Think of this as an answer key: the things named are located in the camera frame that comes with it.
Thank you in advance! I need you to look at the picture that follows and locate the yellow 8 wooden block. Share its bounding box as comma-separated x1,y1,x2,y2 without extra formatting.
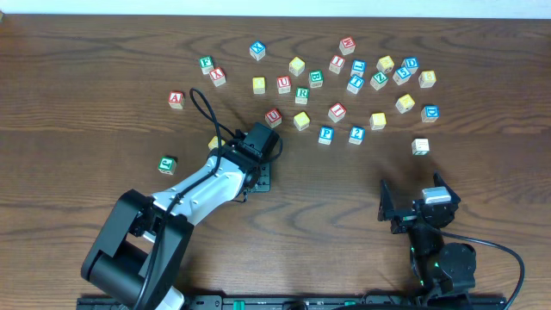
418,71,437,89

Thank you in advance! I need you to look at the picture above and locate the yellow block left middle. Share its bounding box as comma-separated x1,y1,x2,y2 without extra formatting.
252,77,266,95

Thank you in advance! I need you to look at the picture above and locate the blue X wooden block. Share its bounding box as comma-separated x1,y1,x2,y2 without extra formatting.
249,41,266,61

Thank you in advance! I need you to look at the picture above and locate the blue L wooden block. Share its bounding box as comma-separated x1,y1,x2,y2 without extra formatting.
350,59,367,78

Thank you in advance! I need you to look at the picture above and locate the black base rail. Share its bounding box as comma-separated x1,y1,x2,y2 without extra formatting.
76,293,508,310

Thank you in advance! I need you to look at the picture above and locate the blue d block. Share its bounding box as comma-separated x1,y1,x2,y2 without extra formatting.
421,105,440,123
401,57,419,74

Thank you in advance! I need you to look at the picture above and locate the blue T wooden block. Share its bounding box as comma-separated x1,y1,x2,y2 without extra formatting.
347,75,365,95

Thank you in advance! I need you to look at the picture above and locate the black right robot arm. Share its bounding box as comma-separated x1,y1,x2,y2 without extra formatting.
377,173,476,295

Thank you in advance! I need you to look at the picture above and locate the red I block upper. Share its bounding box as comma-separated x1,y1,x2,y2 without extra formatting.
329,55,345,74

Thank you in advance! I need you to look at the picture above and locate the yellow Q wooden block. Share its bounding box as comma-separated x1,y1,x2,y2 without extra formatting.
294,111,311,131

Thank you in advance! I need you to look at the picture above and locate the green J wooden block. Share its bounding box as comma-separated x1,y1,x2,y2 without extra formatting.
158,157,177,175

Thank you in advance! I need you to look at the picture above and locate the blue P wooden block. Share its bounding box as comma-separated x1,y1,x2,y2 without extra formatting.
318,127,334,145

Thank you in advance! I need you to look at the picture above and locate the blue 5 wooden block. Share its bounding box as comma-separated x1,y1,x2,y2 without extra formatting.
393,66,412,85

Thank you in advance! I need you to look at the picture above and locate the red U block upper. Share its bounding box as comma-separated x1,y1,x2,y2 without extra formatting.
276,76,292,94

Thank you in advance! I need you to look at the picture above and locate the red i block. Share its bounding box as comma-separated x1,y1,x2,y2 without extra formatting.
328,102,347,123
329,55,345,74

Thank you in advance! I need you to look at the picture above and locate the blue D block lower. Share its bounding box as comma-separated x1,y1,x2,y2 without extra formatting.
421,105,440,123

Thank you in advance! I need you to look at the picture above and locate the yellow K wooden block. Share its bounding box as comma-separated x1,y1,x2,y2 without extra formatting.
395,94,415,114

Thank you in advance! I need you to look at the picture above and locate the red block far top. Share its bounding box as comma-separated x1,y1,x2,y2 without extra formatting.
339,36,356,55

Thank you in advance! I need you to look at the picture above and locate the blue D block upper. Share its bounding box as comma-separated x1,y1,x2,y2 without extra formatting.
401,57,419,74

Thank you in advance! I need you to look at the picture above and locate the red U block lower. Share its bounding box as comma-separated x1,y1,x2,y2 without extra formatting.
264,108,282,128

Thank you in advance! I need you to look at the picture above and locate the red X wooden block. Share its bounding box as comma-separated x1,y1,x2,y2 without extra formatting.
208,67,226,87

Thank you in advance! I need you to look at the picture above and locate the red u block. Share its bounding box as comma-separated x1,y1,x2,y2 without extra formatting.
276,76,292,94
264,108,282,128

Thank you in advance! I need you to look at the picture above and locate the yellow S wooden block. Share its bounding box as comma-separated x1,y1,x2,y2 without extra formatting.
369,112,387,131

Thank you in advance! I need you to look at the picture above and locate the red I block lower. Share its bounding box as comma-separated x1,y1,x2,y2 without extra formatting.
328,102,347,123

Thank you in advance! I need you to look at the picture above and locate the green B wooden block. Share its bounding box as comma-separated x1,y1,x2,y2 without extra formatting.
309,70,324,88

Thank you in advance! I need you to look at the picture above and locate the green Z wooden block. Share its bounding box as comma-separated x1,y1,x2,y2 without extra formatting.
370,71,388,90

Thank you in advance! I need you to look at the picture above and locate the red A wooden block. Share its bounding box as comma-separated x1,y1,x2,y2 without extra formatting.
168,91,185,109

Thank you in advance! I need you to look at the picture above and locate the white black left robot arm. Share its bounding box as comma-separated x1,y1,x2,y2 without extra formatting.
81,123,280,309

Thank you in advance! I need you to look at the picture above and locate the green R wooden block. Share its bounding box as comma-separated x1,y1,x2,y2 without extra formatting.
294,87,310,105

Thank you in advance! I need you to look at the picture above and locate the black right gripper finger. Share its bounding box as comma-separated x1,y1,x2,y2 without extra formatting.
377,180,395,221
433,172,452,194

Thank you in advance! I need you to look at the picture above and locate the blue 2 wooden block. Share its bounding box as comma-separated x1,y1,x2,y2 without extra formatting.
349,126,365,145

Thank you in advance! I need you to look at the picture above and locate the yellow block upper right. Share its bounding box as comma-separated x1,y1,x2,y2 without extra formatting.
376,55,394,74

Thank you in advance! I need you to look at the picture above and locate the yellow block upper centre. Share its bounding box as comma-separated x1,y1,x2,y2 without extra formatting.
289,57,306,77

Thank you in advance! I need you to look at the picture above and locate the green F wooden block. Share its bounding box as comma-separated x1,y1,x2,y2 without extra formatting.
199,56,214,75

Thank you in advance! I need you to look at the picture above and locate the yellow G wooden block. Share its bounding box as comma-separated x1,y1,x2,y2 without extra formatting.
207,136,226,151

